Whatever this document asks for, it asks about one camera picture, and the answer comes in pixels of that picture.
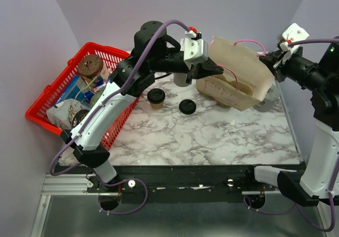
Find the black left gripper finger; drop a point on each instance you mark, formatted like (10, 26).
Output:
(212, 68)
(199, 74)

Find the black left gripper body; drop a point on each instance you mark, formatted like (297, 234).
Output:
(181, 66)

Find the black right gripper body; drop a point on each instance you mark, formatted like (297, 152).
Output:
(286, 64)

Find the single brown cup carrier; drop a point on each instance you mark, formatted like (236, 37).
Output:
(236, 84)

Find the pink beige paper bag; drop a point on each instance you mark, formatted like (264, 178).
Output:
(243, 64)

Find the black plastic cup lid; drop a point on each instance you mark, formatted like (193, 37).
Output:
(156, 96)

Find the brown paper coffee cup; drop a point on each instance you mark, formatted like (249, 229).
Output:
(157, 104)

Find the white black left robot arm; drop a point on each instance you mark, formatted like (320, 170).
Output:
(169, 47)

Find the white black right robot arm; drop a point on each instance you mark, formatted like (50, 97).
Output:
(314, 67)

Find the grey straw holder can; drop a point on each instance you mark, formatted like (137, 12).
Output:
(181, 80)

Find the brown cardboard cup carrier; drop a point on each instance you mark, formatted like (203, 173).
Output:
(226, 100)

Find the brown lidded round jar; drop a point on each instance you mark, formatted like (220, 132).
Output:
(90, 66)

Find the blue drink can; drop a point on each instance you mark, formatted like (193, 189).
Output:
(88, 95)

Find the blue flat box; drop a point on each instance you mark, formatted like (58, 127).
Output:
(73, 90)

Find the black Force tub pink lid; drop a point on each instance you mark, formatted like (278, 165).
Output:
(78, 117)

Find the red plastic shopping basket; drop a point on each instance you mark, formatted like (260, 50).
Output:
(64, 85)

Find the white grey snack bag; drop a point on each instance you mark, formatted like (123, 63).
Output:
(61, 114)

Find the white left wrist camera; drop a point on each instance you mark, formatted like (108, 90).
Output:
(195, 49)

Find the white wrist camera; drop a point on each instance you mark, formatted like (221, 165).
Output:
(291, 34)
(195, 49)

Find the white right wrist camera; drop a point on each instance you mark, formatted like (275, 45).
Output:
(291, 34)

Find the black table front rail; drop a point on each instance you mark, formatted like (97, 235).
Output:
(190, 184)

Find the aluminium extrusion rail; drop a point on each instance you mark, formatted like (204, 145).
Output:
(64, 185)

